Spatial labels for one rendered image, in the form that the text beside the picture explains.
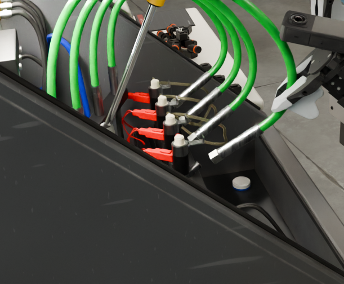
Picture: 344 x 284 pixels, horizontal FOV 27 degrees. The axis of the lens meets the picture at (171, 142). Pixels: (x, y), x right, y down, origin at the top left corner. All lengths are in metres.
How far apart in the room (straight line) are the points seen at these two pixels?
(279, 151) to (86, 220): 0.71
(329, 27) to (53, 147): 0.43
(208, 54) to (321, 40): 0.90
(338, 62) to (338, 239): 0.35
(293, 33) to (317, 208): 0.41
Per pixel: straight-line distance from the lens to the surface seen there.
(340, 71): 1.00
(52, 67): 1.09
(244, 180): 1.56
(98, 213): 0.82
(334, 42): 0.99
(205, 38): 1.97
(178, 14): 2.16
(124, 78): 0.78
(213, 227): 0.86
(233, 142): 1.11
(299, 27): 0.99
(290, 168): 1.40
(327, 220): 1.26
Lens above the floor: 1.68
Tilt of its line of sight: 29 degrees down
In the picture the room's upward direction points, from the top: 5 degrees counter-clockwise
